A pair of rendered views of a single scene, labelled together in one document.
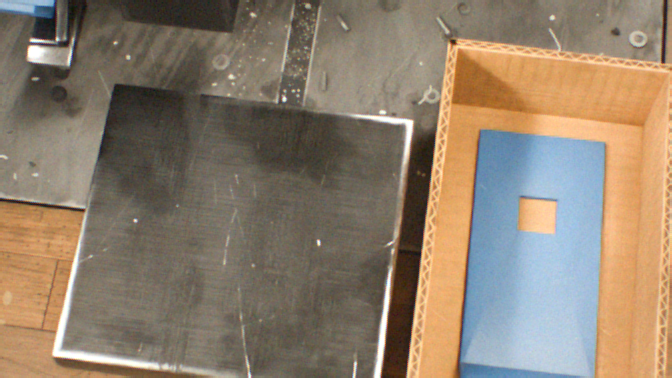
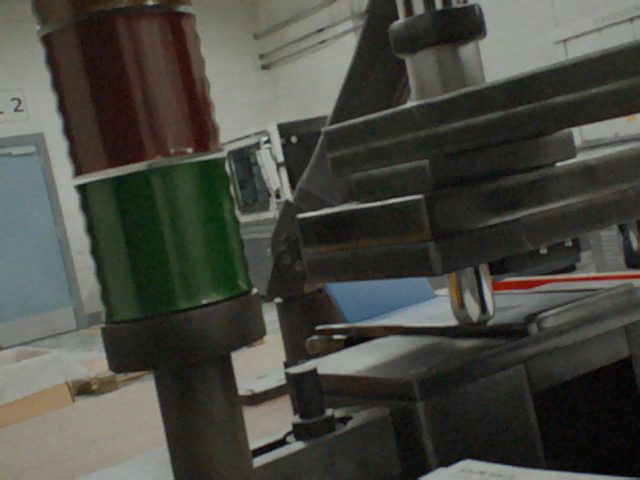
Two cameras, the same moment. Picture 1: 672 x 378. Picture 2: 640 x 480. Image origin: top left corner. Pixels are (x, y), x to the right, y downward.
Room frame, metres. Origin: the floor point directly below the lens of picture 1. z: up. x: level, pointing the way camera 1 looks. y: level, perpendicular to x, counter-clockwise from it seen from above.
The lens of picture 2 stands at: (0.77, -0.27, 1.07)
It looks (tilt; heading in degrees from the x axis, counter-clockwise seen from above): 3 degrees down; 136
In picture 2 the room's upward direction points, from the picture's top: 12 degrees counter-clockwise
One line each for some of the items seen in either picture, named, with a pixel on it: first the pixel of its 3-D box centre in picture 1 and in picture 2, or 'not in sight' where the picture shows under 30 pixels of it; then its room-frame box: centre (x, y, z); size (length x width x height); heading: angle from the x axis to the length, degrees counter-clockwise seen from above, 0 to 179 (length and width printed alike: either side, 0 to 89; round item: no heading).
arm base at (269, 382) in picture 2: not in sight; (314, 330); (0.08, 0.37, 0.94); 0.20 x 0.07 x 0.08; 81
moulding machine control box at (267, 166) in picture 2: not in sight; (271, 169); (-6.24, 6.11, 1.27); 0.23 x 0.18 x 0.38; 78
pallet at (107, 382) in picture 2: not in sight; (156, 360); (-5.32, 3.84, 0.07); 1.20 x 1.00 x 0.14; 80
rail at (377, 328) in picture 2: not in sight; (439, 347); (0.43, 0.13, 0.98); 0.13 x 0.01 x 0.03; 171
